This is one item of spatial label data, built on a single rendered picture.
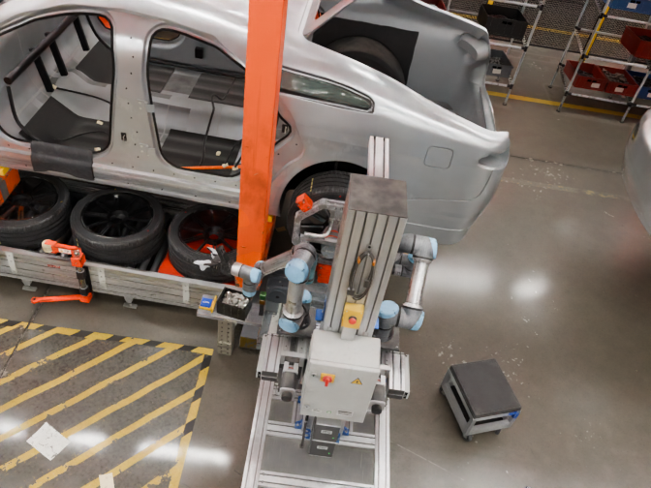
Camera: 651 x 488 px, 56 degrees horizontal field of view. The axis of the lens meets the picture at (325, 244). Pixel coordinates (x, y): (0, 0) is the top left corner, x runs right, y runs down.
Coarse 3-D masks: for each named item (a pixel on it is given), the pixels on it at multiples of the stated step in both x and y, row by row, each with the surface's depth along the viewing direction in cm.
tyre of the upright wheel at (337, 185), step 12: (312, 180) 408; (324, 180) 403; (336, 180) 401; (348, 180) 403; (300, 192) 408; (312, 192) 398; (324, 192) 396; (336, 192) 394; (288, 216) 414; (288, 228) 420
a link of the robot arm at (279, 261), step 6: (294, 246) 320; (300, 246) 312; (306, 246) 312; (312, 246) 314; (288, 252) 324; (276, 258) 329; (282, 258) 325; (288, 258) 323; (258, 264) 339; (264, 264) 334; (270, 264) 331; (276, 264) 329; (282, 264) 327; (264, 270) 335; (270, 270) 333; (276, 270) 333
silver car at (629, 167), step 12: (648, 108) 518; (648, 120) 498; (636, 132) 504; (648, 132) 486; (636, 144) 494; (648, 144) 477; (624, 156) 517; (636, 156) 489; (648, 156) 472; (624, 168) 514; (636, 168) 484; (648, 168) 468; (624, 180) 514; (636, 180) 481; (648, 180) 465; (636, 192) 480; (648, 192) 463; (636, 204) 483; (648, 204) 462; (648, 216) 464; (648, 228) 468
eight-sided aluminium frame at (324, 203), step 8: (320, 200) 395; (328, 200) 394; (336, 200) 395; (312, 208) 395; (320, 208) 394; (328, 208) 393; (336, 208) 393; (296, 216) 401; (304, 216) 400; (296, 224) 405; (296, 232) 411; (296, 240) 415; (320, 256) 429; (328, 264) 428
